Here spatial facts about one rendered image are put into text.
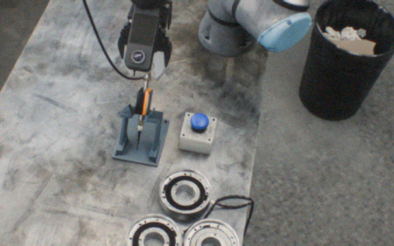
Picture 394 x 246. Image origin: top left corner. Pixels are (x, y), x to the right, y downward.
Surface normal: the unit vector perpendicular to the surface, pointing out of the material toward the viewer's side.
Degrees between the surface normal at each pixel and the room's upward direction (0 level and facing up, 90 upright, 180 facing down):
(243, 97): 0
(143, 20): 32
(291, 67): 0
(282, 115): 0
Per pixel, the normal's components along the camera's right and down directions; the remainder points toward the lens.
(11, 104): 0.07, -0.61
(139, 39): -0.01, -0.11
